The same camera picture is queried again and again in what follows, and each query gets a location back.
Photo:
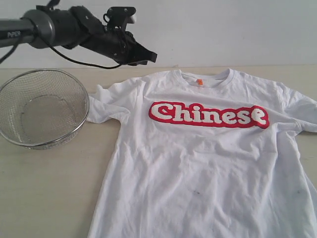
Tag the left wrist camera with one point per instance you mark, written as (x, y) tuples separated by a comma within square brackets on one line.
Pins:
[(119, 16)]

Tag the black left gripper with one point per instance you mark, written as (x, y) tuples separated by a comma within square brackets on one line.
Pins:
[(117, 45)]

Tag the white t-shirt red print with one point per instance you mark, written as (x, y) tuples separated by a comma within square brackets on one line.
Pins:
[(201, 156)]

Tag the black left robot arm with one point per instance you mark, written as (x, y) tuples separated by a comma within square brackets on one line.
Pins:
[(48, 27)]

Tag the metal wire mesh basket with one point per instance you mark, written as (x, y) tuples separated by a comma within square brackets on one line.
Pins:
[(42, 108)]

